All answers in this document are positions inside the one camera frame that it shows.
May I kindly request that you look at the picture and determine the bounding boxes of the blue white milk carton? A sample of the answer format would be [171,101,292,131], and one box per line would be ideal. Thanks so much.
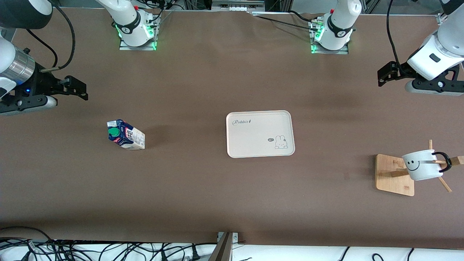
[107,119,146,151]

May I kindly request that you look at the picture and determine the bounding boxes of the white smiley cup black handle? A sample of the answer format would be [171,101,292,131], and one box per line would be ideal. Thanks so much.
[402,150,452,181]

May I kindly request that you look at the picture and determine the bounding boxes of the cream rabbit print tray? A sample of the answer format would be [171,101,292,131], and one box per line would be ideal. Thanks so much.
[226,110,295,158]

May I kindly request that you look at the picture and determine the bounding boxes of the wooden mug rack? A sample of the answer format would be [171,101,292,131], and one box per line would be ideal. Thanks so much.
[375,140,464,197]

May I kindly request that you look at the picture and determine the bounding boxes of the grey power strip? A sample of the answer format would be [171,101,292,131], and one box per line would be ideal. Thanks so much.
[211,0,266,12]

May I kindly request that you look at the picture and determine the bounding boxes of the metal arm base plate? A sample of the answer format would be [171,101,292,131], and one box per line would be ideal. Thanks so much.
[119,10,161,51]
[309,19,349,55]

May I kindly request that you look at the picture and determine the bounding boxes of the black table cable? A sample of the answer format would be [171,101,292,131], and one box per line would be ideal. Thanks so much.
[250,10,321,33]

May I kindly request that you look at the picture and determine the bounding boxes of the aluminium profile post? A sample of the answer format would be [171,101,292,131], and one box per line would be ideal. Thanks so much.
[208,232,240,261]

